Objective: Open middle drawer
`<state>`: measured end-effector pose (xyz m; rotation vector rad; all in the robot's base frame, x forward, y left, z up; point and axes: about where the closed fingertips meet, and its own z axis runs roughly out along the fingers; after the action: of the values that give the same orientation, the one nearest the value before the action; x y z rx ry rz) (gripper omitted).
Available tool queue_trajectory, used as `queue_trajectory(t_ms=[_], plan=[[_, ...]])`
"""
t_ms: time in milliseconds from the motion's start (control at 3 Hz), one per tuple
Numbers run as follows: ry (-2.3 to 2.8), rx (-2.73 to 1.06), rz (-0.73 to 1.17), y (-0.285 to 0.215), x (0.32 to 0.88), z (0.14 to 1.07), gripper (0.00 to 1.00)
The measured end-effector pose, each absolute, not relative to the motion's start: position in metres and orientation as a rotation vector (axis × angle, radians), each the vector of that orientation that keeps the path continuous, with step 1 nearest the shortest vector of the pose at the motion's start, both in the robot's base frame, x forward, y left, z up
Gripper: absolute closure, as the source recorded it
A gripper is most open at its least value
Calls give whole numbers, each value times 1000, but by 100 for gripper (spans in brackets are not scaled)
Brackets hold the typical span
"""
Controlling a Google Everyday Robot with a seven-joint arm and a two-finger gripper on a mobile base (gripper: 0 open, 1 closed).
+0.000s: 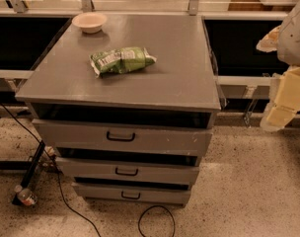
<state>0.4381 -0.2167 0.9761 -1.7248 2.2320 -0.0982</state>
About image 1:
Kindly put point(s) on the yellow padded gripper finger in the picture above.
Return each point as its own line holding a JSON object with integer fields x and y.
{"x": 284, "y": 100}

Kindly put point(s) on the plastic bottle on floor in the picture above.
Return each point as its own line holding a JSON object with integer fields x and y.
{"x": 25, "y": 195}

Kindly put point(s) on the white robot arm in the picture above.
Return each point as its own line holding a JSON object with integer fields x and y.
{"x": 288, "y": 46}

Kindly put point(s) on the wooden furniture top right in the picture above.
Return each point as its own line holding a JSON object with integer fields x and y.
{"x": 254, "y": 5}

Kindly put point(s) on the black metal leg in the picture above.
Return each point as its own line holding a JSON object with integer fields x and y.
{"x": 30, "y": 172}

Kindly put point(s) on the small yellow gripper finger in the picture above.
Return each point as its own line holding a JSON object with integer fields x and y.
{"x": 269, "y": 42}

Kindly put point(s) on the beige bowl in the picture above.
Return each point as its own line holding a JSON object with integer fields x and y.
{"x": 89, "y": 22}

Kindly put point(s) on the grey drawer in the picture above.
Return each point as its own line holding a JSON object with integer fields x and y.
{"x": 123, "y": 137}
{"x": 134, "y": 194}
{"x": 128, "y": 171}

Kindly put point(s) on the green chip bag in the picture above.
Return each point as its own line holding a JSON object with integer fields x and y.
{"x": 121, "y": 61}

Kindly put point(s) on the grey top drawer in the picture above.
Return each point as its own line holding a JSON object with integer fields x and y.
{"x": 123, "y": 137}

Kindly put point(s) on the grey drawer cabinet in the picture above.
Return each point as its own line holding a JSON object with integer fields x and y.
{"x": 178, "y": 90}

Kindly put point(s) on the grey bottom drawer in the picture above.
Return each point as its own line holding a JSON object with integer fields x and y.
{"x": 134, "y": 194}

